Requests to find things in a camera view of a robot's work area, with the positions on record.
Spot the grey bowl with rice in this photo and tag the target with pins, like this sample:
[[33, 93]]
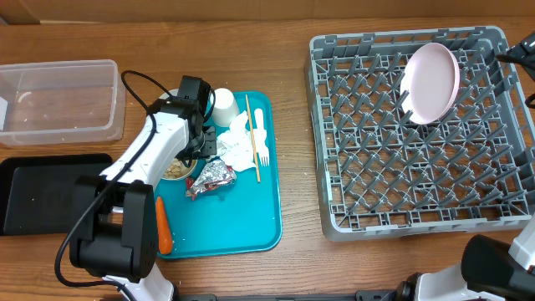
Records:
[[173, 92]]

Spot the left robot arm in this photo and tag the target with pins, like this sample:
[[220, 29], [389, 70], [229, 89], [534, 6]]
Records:
[[113, 240]]

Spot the white plastic cup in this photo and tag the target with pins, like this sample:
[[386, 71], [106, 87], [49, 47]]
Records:
[[225, 108]]

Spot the clear plastic storage bin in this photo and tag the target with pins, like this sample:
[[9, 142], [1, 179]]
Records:
[[61, 102]]

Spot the orange carrot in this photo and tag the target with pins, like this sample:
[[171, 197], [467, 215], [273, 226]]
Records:
[[164, 232]]

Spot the black plastic waste bin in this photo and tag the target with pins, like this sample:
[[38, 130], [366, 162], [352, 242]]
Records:
[[36, 192]]

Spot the silver red foil wrapper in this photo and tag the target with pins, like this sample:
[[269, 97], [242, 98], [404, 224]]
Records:
[[213, 175]]

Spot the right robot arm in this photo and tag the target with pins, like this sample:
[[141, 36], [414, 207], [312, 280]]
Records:
[[489, 269]]

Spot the crumpled white napkin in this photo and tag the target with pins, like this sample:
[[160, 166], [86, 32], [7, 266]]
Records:
[[234, 146]]

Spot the grey dishwasher rack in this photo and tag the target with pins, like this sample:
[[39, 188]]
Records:
[[380, 175]]

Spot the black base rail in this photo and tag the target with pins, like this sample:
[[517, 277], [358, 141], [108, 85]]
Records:
[[361, 295]]

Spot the wooden chopstick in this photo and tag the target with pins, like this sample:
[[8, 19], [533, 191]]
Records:
[[254, 148]]

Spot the pink round plate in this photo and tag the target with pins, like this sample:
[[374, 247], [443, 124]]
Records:
[[432, 80]]

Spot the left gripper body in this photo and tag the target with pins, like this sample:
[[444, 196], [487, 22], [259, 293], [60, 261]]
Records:
[[193, 150]]

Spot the white plastic fork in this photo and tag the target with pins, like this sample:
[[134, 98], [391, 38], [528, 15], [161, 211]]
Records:
[[260, 137]]

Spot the white bowl with peanuts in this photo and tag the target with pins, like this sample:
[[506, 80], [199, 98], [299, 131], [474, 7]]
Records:
[[178, 171]]

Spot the teal serving tray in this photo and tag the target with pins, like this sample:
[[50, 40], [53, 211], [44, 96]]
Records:
[[240, 218]]

